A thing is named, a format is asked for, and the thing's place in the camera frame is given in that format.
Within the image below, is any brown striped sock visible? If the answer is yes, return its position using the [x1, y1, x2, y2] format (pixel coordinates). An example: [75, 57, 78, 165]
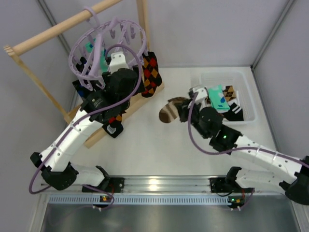
[158, 97, 188, 124]

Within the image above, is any red orange argyle sock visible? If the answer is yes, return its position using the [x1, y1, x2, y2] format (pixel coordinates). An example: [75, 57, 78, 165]
[141, 51, 162, 98]
[108, 114, 123, 127]

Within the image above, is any purple round clip hanger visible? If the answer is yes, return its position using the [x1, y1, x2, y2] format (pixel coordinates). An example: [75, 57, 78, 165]
[69, 7, 148, 89]

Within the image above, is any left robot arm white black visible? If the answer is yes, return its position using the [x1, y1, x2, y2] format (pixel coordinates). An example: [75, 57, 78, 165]
[30, 68, 142, 190]

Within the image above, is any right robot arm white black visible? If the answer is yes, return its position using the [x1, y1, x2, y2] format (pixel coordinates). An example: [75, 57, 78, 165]
[176, 99, 309, 205]

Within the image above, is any mint green sock in basket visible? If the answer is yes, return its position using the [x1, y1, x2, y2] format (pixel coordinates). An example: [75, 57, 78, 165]
[208, 85, 230, 113]

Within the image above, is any mint green sock hanging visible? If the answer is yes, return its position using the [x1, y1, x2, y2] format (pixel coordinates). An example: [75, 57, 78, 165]
[84, 41, 109, 73]

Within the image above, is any brown argyle sock in basket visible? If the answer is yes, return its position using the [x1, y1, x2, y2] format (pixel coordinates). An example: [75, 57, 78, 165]
[223, 86, 237, 102]

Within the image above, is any black sport sock hanging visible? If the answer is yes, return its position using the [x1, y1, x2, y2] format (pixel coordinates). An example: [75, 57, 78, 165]
[102, 121, 124, 138]

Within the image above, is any black white striped sock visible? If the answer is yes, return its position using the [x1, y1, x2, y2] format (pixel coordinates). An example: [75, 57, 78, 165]
[223, 101, 244, 121]

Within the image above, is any white plastic basket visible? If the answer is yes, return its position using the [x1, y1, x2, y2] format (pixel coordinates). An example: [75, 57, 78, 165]
[199, 72, 257, 125]

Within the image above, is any wooden hanging rack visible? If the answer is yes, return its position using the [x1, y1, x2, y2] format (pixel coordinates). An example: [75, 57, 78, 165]
[3, 0, 153, 148]

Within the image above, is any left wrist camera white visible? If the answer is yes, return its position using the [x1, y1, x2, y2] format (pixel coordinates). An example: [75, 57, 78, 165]
[106, 52, 129, 74]

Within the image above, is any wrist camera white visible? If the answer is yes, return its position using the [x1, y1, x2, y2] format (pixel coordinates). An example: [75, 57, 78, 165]
[106, 52, 129, 74]
[188, 86, 208, 104]

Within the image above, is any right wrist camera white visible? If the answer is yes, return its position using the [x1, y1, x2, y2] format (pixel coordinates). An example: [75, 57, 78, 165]
[188, 86, 208, 104]

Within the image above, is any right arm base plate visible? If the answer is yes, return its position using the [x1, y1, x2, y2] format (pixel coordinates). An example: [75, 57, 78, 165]
[210, 177, 253, 193]

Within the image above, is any aluminium mounting rail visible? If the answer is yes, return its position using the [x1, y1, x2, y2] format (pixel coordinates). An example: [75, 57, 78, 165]
[41, 175, 302, 194]

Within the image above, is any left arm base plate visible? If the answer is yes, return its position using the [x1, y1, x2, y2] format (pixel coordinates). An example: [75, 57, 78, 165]
[90, 177, 125, 193]

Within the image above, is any white slotted cable duct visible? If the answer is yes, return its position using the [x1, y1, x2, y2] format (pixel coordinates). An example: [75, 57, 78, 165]
[48, 195, 243, 205]

